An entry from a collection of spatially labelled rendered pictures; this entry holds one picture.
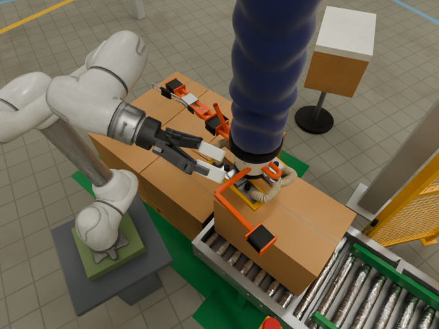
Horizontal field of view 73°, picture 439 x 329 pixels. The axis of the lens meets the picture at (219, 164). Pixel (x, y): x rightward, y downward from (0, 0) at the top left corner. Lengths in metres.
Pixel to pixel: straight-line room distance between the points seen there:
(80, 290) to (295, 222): 1.11
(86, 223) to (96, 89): 0.85
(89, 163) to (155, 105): 1.31
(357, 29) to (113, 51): 2.23
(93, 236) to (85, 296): 0.35
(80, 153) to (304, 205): 1.07
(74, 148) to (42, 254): 1.55
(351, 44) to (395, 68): 1.92
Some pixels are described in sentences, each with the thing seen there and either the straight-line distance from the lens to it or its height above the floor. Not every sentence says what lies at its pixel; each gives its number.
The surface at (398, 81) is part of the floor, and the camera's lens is 4.21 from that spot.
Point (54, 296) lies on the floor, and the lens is 2.62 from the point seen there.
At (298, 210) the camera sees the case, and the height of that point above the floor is 0.95.
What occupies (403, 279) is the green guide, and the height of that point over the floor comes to 0.63.
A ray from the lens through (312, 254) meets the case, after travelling 1.48.
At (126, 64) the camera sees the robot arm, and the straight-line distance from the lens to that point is 0.76.
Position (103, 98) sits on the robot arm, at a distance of 0.70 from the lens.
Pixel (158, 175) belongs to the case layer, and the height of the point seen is 0.54.
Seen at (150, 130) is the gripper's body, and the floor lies 1.80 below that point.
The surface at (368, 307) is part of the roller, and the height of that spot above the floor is 0.55.
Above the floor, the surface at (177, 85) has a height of 1.25.
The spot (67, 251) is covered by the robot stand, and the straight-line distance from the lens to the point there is 1.82.
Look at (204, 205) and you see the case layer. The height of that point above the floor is 0.54.
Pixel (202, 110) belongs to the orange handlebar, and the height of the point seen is 1.24.
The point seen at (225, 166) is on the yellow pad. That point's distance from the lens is 1.40.
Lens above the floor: 2.29
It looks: 55 degrees down
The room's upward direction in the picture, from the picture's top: straight up
